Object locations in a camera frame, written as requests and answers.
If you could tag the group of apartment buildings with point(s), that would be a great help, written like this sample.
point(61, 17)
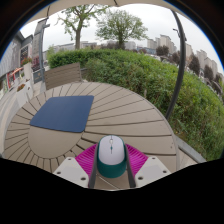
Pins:
point(203, 61)

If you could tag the green hedge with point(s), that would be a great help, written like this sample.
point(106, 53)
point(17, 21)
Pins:
point(156, 76)

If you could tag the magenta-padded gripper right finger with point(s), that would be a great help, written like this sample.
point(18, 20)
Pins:
point(151, 171)

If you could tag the grey signboard pillar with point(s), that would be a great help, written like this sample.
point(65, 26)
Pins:
point(37, 50)

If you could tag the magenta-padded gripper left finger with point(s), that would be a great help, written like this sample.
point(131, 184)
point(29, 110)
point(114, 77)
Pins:
point(71, 171)

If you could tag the white and teal computer mouse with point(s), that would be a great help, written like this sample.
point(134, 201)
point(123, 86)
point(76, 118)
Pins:
point(111, 153)

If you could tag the leafy round tree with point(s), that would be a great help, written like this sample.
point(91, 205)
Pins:
point(120, 26)

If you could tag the dark curved parasol pole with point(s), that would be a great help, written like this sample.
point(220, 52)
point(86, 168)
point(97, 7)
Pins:
point(178, 73)

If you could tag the white planter box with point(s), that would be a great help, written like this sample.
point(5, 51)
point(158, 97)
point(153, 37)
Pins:
point(27, 70)
point(22, 96)

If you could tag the beige parasol canopy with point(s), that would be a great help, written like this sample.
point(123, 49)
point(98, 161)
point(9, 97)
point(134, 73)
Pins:
point(83, 4)

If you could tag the grey slatted chair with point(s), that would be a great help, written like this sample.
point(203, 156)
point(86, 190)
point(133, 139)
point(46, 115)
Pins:
point(63, 75)

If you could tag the dark blue mouse pad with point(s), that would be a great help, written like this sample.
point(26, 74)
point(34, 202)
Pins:
point(63, 113)

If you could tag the sparse tree with bare trunk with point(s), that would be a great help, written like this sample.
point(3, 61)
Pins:
point(78, 33)

